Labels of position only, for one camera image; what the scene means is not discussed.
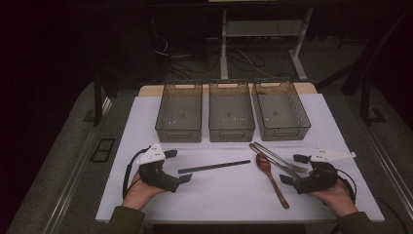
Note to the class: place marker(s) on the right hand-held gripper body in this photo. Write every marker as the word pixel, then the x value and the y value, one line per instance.
pixel 319 178

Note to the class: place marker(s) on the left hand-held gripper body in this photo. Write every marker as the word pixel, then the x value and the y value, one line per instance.
pixel 152 172

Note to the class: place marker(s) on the black chopstick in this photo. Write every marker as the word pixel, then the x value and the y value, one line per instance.
pixel 214 165
pixel 211 167

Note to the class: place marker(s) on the brown wooden spoon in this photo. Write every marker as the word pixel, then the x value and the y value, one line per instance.
pixel 264 164

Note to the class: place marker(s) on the translucent grey storage bin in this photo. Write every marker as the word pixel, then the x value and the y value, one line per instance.
pixel 279 112
pixel 180 113
pixel 231 113

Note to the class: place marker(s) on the person's left hand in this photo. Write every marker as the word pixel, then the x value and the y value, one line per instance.
pixel 138 195

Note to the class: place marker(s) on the person's right hand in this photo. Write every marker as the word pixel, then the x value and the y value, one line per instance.
pixel 339 200

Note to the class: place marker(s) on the white table mat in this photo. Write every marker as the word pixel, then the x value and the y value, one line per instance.
pixel 227 201

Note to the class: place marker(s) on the black metal stand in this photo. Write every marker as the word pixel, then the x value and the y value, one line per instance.
pixel 365 104

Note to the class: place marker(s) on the black floor frame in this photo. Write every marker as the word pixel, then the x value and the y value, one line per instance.
pixel 97 159

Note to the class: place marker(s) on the metal floor rail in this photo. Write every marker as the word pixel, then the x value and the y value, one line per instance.
pixel 69 191
pixel 393 172

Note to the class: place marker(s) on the white metal stand frame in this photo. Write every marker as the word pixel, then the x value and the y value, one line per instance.
pixel 259 28

